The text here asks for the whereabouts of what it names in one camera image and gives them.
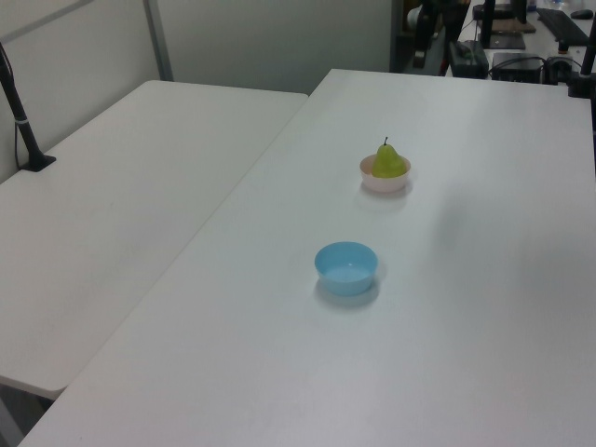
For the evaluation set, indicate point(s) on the green pear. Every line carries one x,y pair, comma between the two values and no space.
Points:
387,163

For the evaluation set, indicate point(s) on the light blue plastic bowl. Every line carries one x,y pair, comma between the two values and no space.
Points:
346,270

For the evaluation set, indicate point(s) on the pink plastic bowl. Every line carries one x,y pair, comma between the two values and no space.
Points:
384,184

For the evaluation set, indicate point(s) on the white side table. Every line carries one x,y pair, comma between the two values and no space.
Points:
116,209

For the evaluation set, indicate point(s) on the dark grey desk device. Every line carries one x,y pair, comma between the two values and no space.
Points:
468,58

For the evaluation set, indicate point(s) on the black electronics box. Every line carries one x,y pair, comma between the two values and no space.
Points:
517,67

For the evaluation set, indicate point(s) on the black monitor stand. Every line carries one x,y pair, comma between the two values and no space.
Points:
489,28

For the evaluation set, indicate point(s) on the black keyboard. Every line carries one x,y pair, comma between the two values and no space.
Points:
563,25

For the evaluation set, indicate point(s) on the black computer mouse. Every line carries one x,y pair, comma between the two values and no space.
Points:
582,14

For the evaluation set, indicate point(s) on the grey partition post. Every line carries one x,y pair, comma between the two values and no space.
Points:
158,42

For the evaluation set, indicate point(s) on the black camera pole with clamp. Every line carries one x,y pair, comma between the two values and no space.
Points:
579,79
23,125

